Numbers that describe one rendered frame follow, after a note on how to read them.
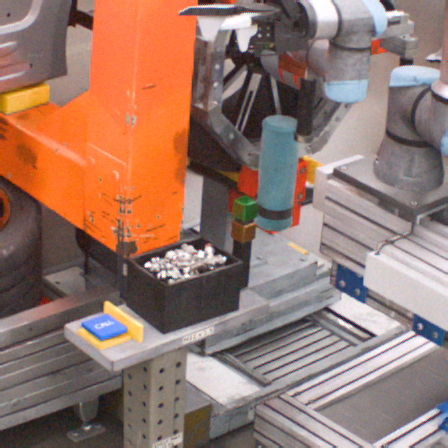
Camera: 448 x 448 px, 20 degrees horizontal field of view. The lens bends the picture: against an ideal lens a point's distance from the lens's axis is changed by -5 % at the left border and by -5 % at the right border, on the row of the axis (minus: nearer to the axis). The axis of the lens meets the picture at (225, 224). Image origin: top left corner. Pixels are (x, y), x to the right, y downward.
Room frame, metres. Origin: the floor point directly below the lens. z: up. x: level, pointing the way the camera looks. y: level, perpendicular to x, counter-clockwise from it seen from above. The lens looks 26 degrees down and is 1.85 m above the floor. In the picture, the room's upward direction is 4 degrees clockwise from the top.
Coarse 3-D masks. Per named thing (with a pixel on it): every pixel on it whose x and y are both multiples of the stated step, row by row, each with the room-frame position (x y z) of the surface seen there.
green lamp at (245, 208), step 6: (240, 198) 2.53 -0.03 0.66; (246, 198) 2.54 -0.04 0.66; (234, 204) 2.52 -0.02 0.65; (240, 204) 2.51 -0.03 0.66; (246, 204) 2.51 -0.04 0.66; (252, 204) 2.51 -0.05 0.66; (258, 204) 2.53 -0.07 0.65; (234, 210) 2.52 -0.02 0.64; (240, 210) 2.51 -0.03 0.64; (246, 210) 2.50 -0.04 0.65; (252, 210) 2.51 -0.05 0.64; (234, 216) 2.52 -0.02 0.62; (240, 216) 2.51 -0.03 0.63; (246, 216) 2.50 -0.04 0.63; (252, 216) 2.52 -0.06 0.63
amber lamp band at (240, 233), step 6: (234, 222) 2.52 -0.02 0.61; (234, 228) 2.52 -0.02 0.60; (240, 228) 2.51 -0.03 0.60; (246, 228) 2.51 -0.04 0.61; (252, 228) 2.52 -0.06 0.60; (234, 234) 2.52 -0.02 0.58; (240, 234) 2.50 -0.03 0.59; (246, 234) 2.51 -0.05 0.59; (252, 234) 2.52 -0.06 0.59; (240, 240) 2.50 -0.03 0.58; (246, 240) 2.51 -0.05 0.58
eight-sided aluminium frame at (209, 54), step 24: (216, 0) 2.83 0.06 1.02; (240, 0) 2.80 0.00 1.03; (216, 48) 2.76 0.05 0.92; (216, 72) 2.76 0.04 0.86; (192, 96) 2.79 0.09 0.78; (216, 96) 2.77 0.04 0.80; (216, 120) 2.76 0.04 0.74; (336, 120) 3.05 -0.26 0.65; (240, 144) 2.84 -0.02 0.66; (312, 144) 2.98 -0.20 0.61
